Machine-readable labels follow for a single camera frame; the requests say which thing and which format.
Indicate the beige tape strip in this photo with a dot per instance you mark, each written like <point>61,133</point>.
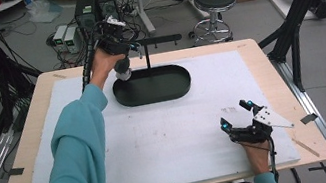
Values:
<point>59,76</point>

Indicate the white foam board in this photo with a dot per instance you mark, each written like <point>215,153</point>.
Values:
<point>178,149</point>

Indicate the clear plastic bag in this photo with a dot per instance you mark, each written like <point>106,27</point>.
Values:
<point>43,11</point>

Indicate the black computer tower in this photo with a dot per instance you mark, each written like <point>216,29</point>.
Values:
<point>108,1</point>
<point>86,12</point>

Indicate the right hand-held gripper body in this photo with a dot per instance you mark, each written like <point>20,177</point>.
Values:
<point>254,132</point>

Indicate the person's right hand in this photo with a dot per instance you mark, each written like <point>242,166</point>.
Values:
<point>256,154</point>

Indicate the black pink plush toy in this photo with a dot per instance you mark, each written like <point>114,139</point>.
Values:
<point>123,68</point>

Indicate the black tape piece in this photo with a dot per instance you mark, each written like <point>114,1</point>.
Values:
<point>12,172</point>
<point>308,118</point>

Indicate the person's left hand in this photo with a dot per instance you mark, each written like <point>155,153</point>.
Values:
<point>102,66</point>

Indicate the black hook stand with tray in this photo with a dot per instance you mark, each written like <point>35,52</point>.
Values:
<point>153,86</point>

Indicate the black tape cross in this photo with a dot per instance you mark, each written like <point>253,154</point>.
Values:
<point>323,168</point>

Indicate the thin wooden stick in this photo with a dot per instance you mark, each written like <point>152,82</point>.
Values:
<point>306,147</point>

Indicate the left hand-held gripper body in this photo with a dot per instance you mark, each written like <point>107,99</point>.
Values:
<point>113,39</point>

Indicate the white power supply unit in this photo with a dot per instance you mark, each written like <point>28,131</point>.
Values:
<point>60,37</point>
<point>72,39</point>

